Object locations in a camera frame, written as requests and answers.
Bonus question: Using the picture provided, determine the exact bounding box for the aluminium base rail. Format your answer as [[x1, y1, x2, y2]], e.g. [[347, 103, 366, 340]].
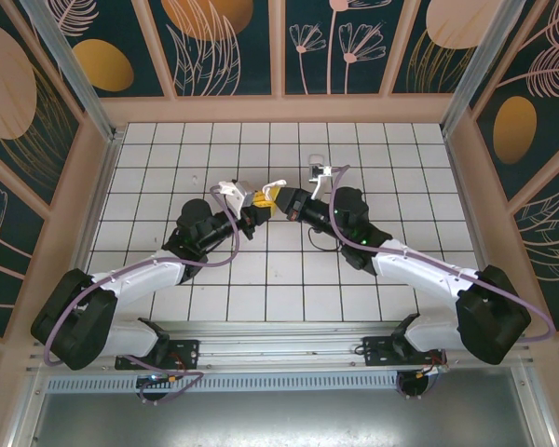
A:
[[27, 319, 532, 373]]

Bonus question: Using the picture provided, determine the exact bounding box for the aluminium corner post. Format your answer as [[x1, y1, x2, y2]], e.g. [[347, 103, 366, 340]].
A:
[[440, 0, 537, 136], [18, 0, 122, 143]]

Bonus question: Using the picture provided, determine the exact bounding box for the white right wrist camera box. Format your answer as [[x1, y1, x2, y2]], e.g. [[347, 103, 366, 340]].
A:
[[307, 163, 335, 202]]

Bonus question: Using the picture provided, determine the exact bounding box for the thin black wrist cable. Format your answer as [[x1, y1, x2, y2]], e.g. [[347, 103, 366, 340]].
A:
[[306, 226, 344, 252]]

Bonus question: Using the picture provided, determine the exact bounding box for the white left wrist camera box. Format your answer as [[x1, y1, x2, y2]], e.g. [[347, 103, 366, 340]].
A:
[[212, 179, 257, 210]]

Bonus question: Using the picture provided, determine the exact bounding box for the aluminium side rail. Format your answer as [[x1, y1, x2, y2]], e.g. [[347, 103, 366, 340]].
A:
[[441, 125, 511, 334], [50, 129, 125, 336]]

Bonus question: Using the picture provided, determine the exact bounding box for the slotted grey cable tray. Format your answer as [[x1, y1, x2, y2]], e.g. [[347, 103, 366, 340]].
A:
[[44, 370, 402, 393]]

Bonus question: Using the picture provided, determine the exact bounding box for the black round base connector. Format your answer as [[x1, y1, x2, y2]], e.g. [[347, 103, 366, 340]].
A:
[[397, 370, 442, 400], [136, 374, 183, 407]]

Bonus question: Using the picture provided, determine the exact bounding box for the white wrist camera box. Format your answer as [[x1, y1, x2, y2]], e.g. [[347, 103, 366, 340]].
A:
[[307, 163, 335, 202], [212, 179, 257, 210]]

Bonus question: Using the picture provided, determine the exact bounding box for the grey metal sheet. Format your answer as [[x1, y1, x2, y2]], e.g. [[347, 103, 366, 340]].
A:
[[27, 367, 551, 447]]

